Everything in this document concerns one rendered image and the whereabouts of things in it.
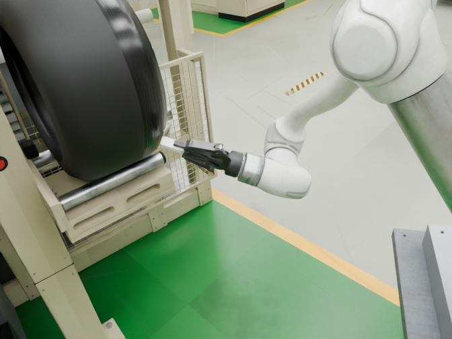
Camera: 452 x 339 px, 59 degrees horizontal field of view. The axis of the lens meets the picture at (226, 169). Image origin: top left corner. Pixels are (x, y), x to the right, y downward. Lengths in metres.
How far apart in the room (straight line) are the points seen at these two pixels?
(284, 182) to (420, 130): 0.49
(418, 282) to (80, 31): 1.10
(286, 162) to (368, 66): 0.57
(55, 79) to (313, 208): 1.77
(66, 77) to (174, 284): 1.35
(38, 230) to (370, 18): 1.07
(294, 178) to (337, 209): 1.31
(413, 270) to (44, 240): 1.11
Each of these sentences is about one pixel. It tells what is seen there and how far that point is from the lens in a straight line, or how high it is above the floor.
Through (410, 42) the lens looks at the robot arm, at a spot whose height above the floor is 1.41.
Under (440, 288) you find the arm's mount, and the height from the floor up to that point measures 0.72.
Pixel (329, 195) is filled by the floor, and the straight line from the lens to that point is 2.52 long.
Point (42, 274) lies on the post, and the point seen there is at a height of 0.64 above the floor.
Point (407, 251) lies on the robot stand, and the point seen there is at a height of 0.65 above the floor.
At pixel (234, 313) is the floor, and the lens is 1.94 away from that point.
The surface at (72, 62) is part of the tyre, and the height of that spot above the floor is 1.31.
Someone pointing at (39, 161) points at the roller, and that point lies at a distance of 1.45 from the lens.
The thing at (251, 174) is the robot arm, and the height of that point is 0.94.
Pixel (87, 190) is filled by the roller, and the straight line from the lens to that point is 1.22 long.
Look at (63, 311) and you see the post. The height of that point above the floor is 0.44.
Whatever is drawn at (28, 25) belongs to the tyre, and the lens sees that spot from 1.03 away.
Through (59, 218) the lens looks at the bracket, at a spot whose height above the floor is 0.90.
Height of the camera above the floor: 1.61
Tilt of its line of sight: 36 degrees down
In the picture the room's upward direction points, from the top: 6 degrees counter-clockwise
